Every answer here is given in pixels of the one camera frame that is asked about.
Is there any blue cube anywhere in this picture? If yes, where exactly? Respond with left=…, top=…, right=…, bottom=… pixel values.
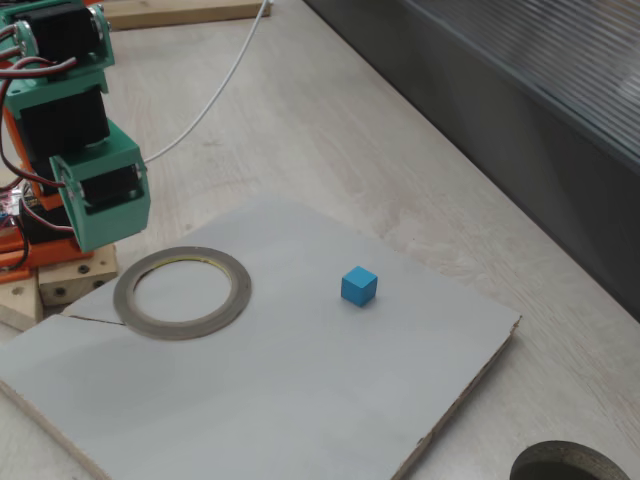
left=341, top=265, right=379, bottom=309

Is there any red circuit board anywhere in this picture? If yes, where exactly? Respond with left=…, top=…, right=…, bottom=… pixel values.
left=0, top=187, right=26, bottom=236

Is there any white cable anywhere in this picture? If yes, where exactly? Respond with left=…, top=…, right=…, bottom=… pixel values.
left=144, top=0, right=274, bottom=164

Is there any grey painted wooden board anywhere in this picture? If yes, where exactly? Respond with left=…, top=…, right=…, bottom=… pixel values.
left=0, top=199, right=524, bottom=480

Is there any grey ribbed panel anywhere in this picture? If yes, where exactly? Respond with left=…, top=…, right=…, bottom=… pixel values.
left=399, top=0, right=640, bottom=169

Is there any wooden block with holes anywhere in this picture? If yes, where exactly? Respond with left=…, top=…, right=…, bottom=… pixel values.
left=38, top=242, right=119, bottom=306

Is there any round table cable hole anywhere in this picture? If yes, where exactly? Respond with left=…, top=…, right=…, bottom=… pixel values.
left=509, top=439, right=632, bottom=480

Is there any grey tape ring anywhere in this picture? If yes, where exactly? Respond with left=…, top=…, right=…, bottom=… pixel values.
left=112, top=245, right=253, bottom=342

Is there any wooden plank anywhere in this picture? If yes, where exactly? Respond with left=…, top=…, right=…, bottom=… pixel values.
left=102, top=0, right=271, bottom=31

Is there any pale wooden block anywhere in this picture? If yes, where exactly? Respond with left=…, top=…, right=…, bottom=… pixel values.
left=0, top=277, right=45, bottom=332

